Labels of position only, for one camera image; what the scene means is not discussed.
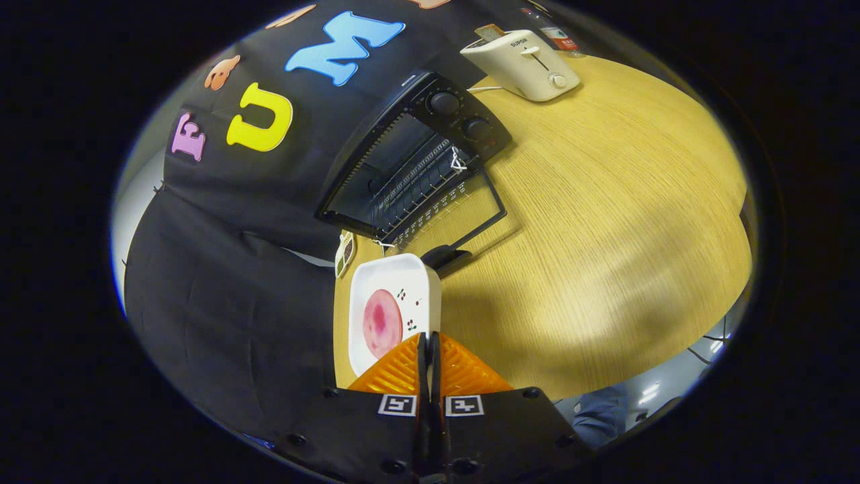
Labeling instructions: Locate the pink round food slice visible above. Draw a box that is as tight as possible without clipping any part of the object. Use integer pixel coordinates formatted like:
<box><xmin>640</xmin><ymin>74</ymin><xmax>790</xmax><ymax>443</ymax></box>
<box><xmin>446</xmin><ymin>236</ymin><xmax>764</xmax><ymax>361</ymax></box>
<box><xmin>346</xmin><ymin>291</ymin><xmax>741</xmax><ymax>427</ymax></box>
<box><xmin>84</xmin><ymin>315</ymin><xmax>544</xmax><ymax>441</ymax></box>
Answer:
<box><xmin>363</xmin><ymin>289</ymin><xmax>404</xmax><ymax>359</ymax></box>

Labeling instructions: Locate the white pop-up toaster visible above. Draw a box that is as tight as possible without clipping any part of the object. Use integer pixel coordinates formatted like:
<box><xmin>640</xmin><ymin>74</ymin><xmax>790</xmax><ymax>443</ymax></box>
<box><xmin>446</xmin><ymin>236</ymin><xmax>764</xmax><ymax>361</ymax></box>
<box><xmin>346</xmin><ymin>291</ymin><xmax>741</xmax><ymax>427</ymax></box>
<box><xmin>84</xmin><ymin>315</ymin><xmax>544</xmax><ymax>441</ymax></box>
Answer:
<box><xmin>460</xmin><ymin>29</ymin><xmax>581</xmax><ymax>103</ymax></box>

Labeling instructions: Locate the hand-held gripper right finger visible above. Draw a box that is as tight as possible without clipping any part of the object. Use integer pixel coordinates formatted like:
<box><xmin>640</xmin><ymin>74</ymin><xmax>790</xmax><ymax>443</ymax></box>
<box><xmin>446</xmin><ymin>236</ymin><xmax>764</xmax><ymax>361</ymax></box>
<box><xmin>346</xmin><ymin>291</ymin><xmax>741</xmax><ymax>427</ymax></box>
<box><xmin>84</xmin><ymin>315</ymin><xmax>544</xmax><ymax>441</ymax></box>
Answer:
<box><xmin>430</xmin><ymin>331</ymin><xmax>593</xmax><ymax>481</ymax></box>

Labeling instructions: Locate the white square plate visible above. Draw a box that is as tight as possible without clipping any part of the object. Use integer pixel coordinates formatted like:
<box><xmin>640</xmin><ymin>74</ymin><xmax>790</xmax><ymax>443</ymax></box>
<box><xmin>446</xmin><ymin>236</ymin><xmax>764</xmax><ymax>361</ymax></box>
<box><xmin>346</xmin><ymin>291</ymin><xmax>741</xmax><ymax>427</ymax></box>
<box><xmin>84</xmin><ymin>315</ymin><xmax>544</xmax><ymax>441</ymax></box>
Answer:
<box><xmin>348</xmin><ymin>253</ymin><xmax>442</xmax><ymax>377</ymax></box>

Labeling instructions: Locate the person's leg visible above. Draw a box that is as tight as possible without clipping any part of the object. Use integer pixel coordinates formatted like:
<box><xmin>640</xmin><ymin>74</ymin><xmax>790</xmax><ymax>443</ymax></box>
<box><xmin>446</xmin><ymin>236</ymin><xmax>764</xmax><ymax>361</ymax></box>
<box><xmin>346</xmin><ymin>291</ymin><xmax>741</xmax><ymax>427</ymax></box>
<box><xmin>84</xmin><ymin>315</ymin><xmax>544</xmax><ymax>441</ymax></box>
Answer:
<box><xmin>571</xmin><ymin>383</ymin><xmax>630</xmax><ymax>450</ymax></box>

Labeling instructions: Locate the black toaster oven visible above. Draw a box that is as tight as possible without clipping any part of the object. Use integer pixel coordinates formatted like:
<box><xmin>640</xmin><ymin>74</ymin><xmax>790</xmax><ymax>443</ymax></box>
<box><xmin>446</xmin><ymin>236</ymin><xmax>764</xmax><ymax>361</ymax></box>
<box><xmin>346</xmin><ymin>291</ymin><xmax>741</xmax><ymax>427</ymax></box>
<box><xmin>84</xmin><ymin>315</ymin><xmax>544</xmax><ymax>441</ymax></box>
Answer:
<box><xmin>314</xmin><ymin>71</ymin><xmax>513</xmax><ymax>280</ymax></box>

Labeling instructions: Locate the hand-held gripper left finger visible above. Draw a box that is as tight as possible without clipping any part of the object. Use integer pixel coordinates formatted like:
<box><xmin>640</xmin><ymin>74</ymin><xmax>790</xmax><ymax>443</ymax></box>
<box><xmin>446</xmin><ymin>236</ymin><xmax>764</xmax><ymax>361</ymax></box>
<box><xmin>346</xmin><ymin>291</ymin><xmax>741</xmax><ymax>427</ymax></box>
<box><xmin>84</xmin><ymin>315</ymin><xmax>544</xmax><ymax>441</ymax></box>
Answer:
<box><xmin>272</xmin><ymin>331</ymin><xmax>431</xmax><ymax>481</ymax></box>

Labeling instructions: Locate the red label bottle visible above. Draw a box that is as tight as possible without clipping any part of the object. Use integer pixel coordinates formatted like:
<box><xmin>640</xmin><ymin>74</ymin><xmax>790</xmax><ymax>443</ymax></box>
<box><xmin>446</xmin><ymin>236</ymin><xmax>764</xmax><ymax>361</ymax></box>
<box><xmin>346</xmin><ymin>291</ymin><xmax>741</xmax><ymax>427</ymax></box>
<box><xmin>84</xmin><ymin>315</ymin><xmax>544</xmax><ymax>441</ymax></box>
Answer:
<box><xmin>521</xmin><ymin>7</ymin><xmax>583</xmax><ymax>56</ymax></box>

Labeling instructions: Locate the white divided condiment dish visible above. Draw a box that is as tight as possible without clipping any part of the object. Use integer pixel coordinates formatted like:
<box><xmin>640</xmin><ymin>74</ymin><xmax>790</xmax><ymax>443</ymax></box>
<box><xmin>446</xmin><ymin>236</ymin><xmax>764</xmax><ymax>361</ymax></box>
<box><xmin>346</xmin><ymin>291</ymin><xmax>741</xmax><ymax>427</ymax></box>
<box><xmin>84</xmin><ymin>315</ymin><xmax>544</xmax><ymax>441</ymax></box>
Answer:
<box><xmin>335</xmin><ymin>231</ymin><xmax>357</xmax><ymax>278</ymax></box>

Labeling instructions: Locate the black backdrop cloth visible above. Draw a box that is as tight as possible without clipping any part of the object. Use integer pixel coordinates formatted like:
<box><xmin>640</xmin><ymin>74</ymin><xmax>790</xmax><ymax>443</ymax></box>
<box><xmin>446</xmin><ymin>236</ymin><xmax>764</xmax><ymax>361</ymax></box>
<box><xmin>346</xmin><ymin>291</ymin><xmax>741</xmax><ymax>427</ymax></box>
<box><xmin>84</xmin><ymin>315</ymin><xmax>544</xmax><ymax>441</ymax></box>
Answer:
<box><xmin>123</xmin><ymin>0</ymin><xmax>538</xmax><ymax>441</ymax></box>

